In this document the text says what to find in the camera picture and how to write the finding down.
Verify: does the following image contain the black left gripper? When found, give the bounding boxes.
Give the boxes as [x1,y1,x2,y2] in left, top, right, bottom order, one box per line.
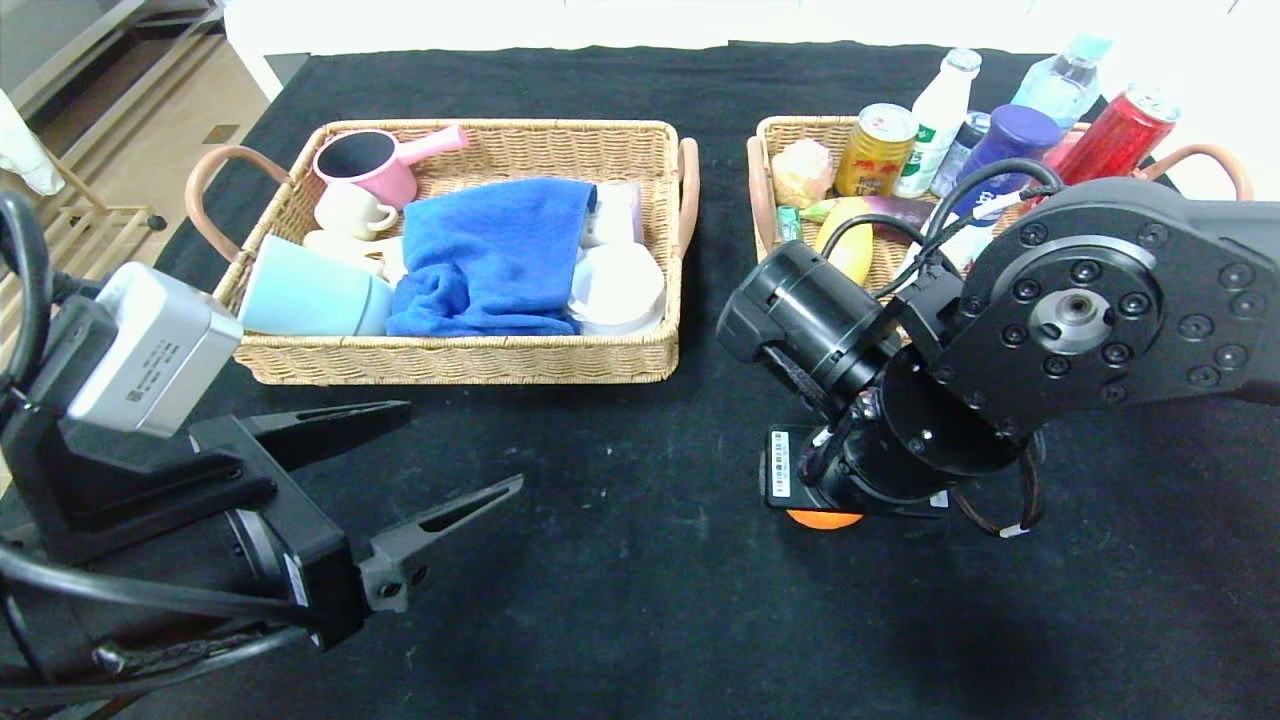
[88,399,525,679]

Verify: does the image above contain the teal plastic mug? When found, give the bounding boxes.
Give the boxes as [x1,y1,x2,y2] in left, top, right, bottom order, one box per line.
[237,234,397,338]

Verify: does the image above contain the blue towel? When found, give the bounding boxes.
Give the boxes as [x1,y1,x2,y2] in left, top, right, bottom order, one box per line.
[385,177,599,339]

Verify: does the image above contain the white bottle dark blue cap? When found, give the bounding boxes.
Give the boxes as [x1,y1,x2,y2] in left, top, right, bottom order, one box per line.
[940,105,1063,273]

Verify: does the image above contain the black table cloth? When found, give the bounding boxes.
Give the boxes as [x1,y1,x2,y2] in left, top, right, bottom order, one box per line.
[0,42,1280,720]

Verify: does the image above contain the pink toy saucepan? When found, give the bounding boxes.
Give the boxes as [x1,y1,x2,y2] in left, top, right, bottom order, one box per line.
[314,126,470,211]

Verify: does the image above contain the white round container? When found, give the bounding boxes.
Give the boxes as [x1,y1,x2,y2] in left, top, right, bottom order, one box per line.
[565,241,667,338]

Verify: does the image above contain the wooden rack on wheels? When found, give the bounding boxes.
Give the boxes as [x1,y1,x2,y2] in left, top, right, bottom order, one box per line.
[0,150,169,301]

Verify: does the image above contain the white purple tissue pack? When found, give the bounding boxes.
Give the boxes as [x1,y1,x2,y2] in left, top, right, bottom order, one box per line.
[580,182,644,248]

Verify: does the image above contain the white hanging cloth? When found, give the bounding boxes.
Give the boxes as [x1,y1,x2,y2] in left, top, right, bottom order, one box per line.
[0,88,66,198]

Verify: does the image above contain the white furniture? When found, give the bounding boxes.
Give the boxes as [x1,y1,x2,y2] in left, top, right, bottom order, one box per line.
[225,0,1241,101]

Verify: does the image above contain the yellow mango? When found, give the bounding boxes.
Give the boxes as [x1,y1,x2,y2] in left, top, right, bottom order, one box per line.
[815,220,875,288]

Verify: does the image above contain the purple eggplant toy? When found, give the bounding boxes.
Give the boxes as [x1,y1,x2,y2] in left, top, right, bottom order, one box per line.
[800,195,943,229]

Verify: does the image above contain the gold drink can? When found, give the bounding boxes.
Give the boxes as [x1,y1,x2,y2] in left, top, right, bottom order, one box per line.
[834,104,918,198]

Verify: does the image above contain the white milk bottle green label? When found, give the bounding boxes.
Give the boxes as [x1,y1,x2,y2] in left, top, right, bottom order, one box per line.
[893,50,981,199]

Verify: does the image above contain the small blue lidded jar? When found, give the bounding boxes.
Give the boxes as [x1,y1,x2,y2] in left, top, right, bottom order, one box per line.
[930,112,991,196]

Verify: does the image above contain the clear water bottle blue cap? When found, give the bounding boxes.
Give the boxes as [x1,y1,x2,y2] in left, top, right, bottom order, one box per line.
[1012,33,1114,131]

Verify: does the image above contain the tall red drink can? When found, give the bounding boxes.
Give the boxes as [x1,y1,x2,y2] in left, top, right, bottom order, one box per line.
[1040,84,1182,188]

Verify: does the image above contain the rectangular wicker basket brown handles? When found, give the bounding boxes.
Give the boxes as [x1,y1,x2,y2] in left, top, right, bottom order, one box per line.
[186,120,700,387]
[747,115,1254,298]

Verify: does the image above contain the cream brush teal handle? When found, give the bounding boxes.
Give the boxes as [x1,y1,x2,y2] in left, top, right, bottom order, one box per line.
[303,230,389,273]

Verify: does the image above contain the cream mug with handle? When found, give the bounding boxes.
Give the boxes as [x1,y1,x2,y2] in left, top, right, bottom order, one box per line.
[315,181,401,243]

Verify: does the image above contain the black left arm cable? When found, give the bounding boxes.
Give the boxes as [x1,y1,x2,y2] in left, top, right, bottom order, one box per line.
[0,190,336,706]

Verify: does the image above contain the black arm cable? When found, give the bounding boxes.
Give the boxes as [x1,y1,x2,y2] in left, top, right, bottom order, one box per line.
[815,158,1066,301]
[0,190,336,706]

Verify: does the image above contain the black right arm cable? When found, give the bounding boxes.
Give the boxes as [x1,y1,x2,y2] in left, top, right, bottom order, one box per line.
[815,158,1066,301]

